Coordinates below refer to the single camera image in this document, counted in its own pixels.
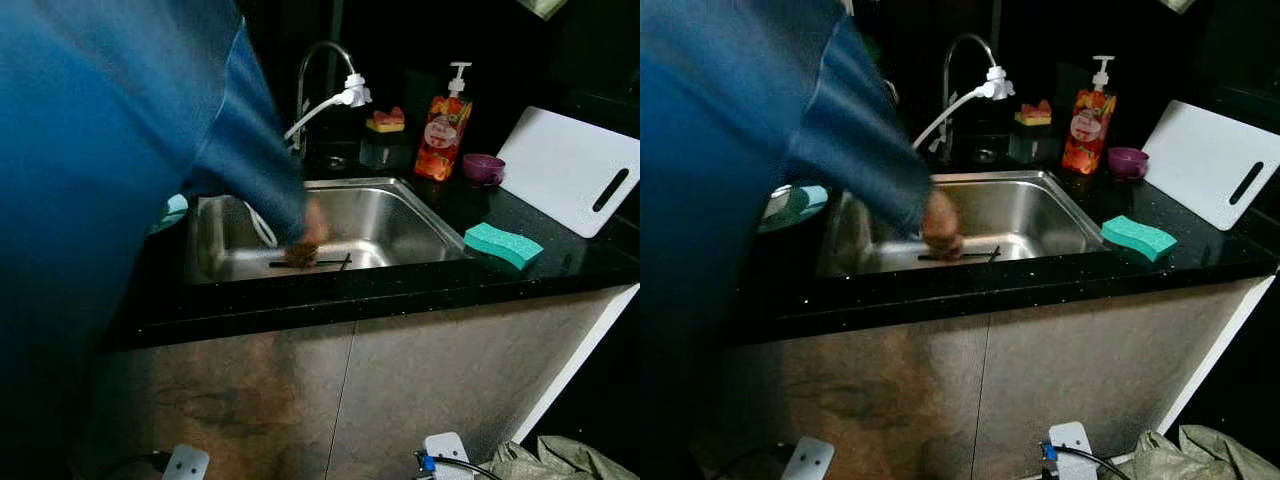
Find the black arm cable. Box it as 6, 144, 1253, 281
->
430, 455, 506, 480
100, 452, 171, 480
1045, 445, 1136, 480
715, 443, 791, 480

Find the stainless steel sink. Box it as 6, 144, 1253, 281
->
818, 170, 1111, 278
185, 178, 471, 286

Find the orange dish soap pump bottle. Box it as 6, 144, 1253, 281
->
414, 62, 474, 183
1062, 55, 1118, 176

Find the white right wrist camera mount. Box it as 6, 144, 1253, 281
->
1045, 421, 1096, 480
422, 432, 473, 480

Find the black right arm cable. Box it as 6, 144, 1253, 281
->
430, 455, 506, 480
1045, 445, 1136, 480

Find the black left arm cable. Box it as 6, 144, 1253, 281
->
100, 452, 171, 480
715, 443, 791, 480

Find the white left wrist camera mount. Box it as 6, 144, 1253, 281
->
782, 436, 836, 480
162, 445, 211, 480

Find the person torso in blue shirt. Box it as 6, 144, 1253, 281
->
0, 0, 251, 480
640, 0, 851, 480

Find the clear sponge holder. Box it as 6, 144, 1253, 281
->
1010, 122, 1053, 163
360, 128, 409, 171

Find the white ceramic bowl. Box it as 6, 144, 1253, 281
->
765, 186, 807, 221

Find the grey stone cabinet door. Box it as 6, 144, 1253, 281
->
972, 278, 1273, 476
325, 285, 636, 479
95, 322, 356, 480
720, 315, 991, 480

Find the small purple bowl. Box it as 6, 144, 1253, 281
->
462, 153, 507, 188
1107, 147, 1151, 181

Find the person right hand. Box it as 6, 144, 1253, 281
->
283, 197, 331, 269
920, 190, 966, 261

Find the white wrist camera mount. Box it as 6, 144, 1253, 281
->
1045, 421, 1096, 480
422, 432, 473, 480
782, 436, 836, 480
162, 445, 211, 480

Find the green wavy sponge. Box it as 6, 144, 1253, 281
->
464, 222, 546, 271
1101, 215, 1179, 263

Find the white plastic cutting board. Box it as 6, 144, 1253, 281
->
496, 106, 641, 239
1142, 100, 1280, 231

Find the olive green bag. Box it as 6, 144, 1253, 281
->
490, 435, 636, 480
1130, 425, 1280, 480

